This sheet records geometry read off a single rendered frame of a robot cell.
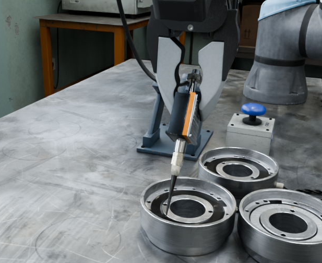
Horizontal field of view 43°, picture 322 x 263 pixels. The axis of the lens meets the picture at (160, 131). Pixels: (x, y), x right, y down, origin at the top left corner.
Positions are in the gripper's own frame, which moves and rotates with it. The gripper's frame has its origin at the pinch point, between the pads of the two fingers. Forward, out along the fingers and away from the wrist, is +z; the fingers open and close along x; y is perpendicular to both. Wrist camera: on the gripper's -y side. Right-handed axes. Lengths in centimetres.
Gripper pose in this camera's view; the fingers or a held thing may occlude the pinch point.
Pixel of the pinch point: (187, 109)
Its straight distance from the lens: 45.6
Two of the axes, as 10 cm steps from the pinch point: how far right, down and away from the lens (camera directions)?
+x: -9.5, -1.4, 2.8
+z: -0.3, 9.3, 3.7
